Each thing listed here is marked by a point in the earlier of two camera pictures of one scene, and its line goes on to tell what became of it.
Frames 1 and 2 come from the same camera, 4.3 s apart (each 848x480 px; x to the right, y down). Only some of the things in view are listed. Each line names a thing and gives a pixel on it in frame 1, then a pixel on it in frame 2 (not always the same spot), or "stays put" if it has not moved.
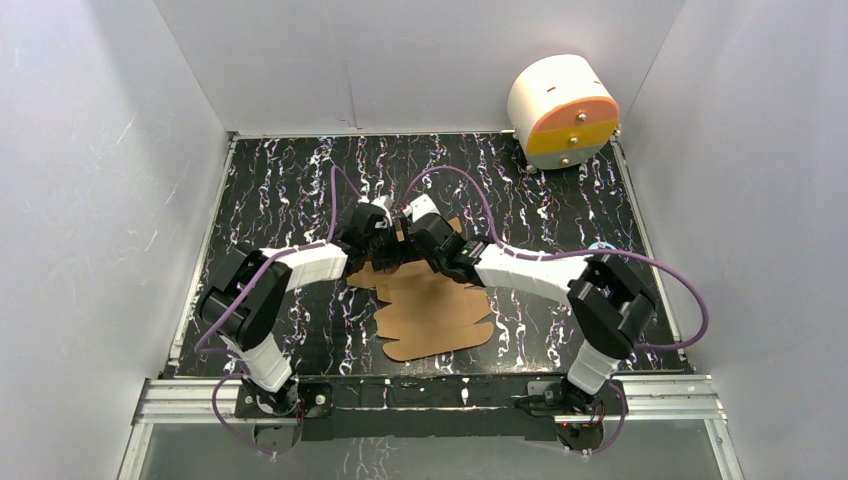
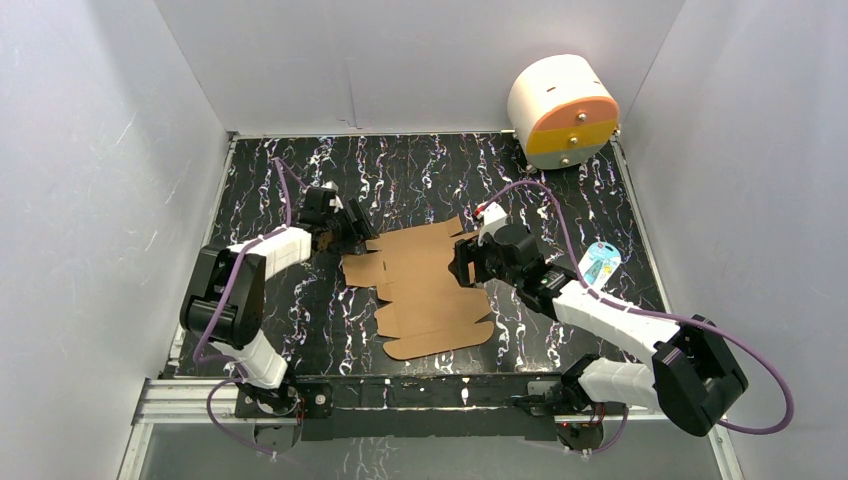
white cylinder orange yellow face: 564,109 stays put
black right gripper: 424,255 → 464,252
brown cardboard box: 429,312 stays put
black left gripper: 385,253 → 351,221
